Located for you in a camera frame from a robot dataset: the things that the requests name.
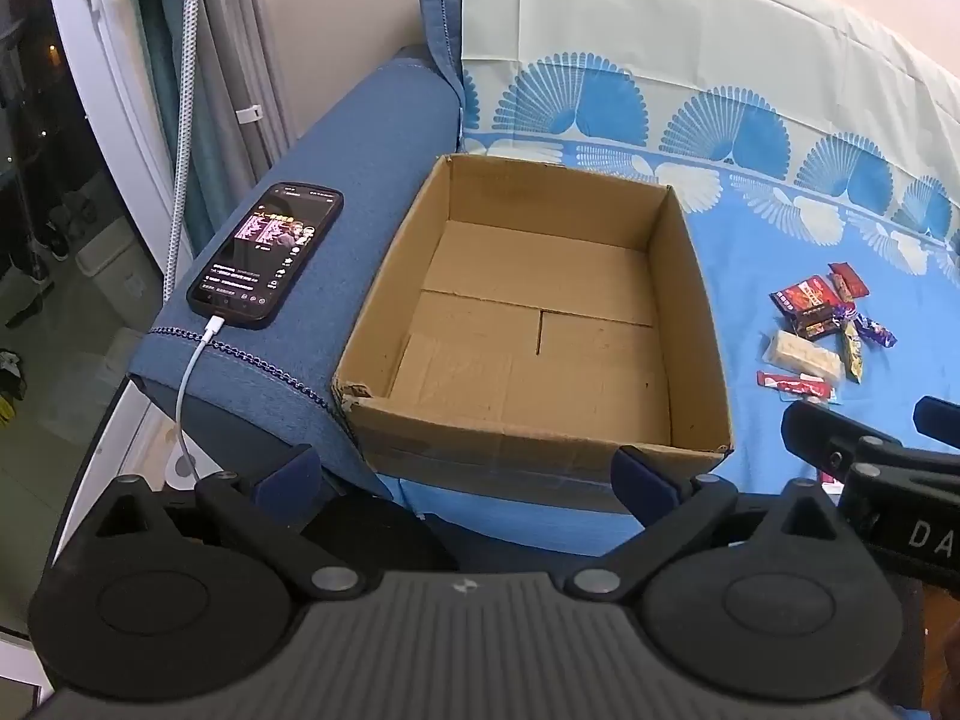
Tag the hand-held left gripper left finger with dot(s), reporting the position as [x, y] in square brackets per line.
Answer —
[289, 480]

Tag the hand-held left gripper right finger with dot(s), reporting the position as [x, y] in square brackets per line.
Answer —
[637, 484]

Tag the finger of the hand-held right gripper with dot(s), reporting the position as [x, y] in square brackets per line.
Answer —
[821, 431]
[941, 424]

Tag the large red white snack packet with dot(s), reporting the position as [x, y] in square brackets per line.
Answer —
[787, 382]

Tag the clear white rice cracker packet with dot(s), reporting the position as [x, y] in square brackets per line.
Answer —
[799, 354]

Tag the purple snack bar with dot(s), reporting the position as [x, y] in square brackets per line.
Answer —
[874, 330]

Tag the plain red snack packet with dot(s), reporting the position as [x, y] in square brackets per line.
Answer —
[802, 295]

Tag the red yellow striped snack packet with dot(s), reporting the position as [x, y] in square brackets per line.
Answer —
[849, 281]

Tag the brown cardboard box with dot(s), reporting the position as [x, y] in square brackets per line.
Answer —
[525, 262]

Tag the black smartphone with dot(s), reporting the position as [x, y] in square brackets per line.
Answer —
[262, 255]

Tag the blue fan-print sheet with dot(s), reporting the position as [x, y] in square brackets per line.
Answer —
[750, 165]

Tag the white trash bin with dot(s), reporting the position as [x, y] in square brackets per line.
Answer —
[109, 255]

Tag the yellow slipper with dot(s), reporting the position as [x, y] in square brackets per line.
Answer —
[6, 409]

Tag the pair of dark shoes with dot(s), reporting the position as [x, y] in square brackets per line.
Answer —
[60, 232]

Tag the blue sofa armrest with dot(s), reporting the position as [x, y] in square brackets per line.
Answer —
[337, 127]

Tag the grey teal curtain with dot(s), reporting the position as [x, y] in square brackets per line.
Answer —
[225, 30]

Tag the white window frame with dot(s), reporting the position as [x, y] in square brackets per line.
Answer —
[112, 90]

